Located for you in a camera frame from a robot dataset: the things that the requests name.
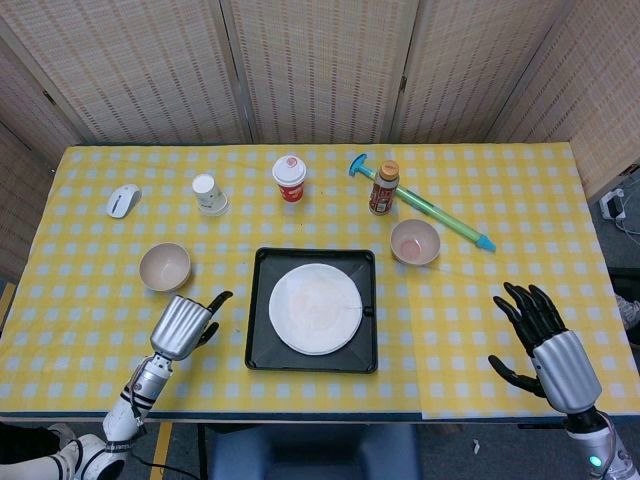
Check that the stack of white paper cups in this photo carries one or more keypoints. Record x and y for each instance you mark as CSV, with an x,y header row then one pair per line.
x,y
207,195

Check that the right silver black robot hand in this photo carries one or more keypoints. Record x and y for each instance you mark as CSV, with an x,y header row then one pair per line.
x,y
567,372

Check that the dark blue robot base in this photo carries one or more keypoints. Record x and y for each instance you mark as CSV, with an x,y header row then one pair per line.
x,y
315,455

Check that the green and blue water pump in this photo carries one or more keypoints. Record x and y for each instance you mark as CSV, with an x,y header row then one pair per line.
x,y
440,212

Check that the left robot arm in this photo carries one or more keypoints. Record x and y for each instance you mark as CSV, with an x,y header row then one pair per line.
x,y
150,382

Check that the woven folding screen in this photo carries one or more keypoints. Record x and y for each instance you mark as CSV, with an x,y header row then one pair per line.
x,y
320,65

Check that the red paper cup white lid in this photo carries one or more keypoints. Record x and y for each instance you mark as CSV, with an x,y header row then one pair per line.
x,y
290,187

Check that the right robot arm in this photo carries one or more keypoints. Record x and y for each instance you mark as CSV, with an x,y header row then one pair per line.
x,y
587,435

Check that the white power strip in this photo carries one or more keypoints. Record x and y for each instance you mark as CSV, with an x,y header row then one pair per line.
x,y
612,202

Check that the beige plastic bowl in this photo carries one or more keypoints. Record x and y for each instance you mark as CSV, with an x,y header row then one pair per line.
x,y
165,270
415,245

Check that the yellow checked tablecloth sheet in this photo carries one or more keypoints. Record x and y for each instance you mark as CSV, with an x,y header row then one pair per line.
x,y
310,225
525,225

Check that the white computer mouse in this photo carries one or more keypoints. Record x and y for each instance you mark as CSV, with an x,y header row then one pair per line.
x,y
122,200

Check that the black square plastic tray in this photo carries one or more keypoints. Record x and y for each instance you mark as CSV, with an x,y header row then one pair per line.
x,y
260,350

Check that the brown drink bottle yellow cap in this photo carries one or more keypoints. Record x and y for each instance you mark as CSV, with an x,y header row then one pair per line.
x,y
382,195

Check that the white sneaker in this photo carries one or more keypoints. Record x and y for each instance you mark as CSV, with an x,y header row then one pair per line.
x,y
631,307

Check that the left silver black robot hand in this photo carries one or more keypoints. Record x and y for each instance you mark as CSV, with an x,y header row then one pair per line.
x,y
180,327

